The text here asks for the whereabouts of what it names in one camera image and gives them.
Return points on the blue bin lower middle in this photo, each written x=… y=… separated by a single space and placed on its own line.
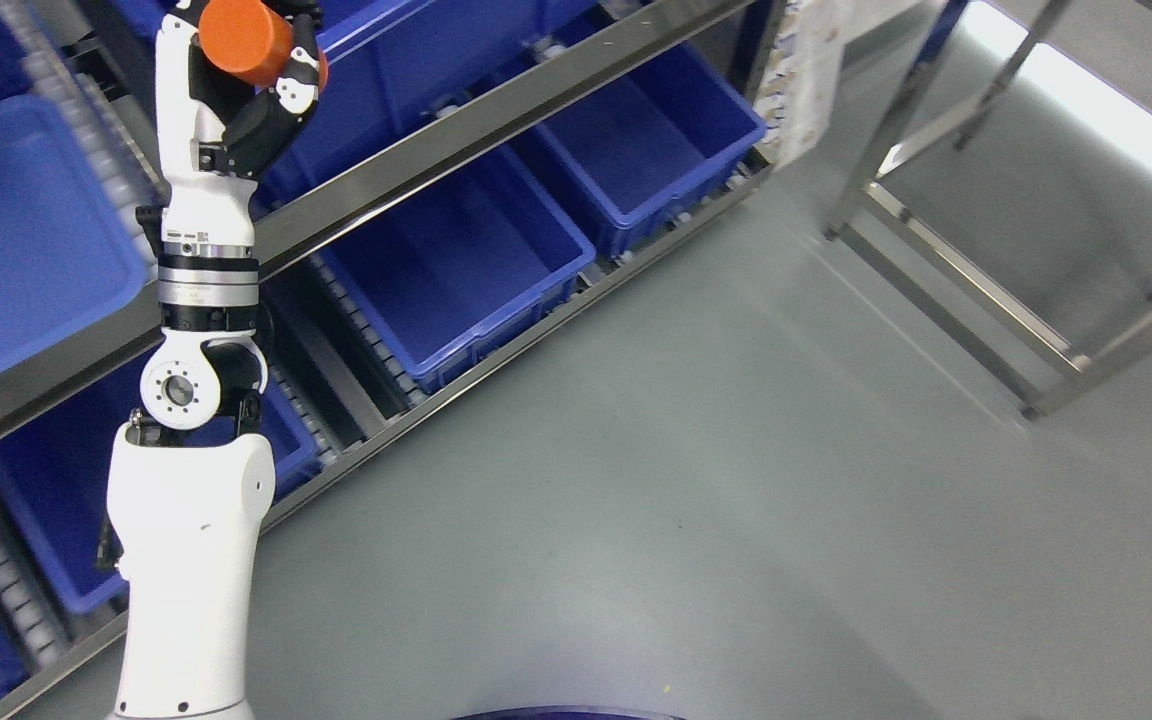
x=461 y=268

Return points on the blue bin lower left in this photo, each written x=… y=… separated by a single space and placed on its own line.
x=54 y=474

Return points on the shallow blue tray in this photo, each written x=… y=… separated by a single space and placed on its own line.
x=66 y=260

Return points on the blue bin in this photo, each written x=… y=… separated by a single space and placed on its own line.
x=391 y=65
x=54 y=474
x=461 y=268
x=642 y=150

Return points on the blue bin upper right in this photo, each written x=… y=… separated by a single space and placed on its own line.
x=391 y=65

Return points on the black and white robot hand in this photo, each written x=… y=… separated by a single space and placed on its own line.
x=216 y=135

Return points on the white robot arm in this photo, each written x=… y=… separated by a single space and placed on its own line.
x=187 y=551

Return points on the orange cylindrical capacitor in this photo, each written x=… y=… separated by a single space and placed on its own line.
x=252 y=40

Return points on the stainless steel table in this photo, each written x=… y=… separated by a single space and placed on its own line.
x=1006 y=193

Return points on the blue bin lower right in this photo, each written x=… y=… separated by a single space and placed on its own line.
x=642 y=150

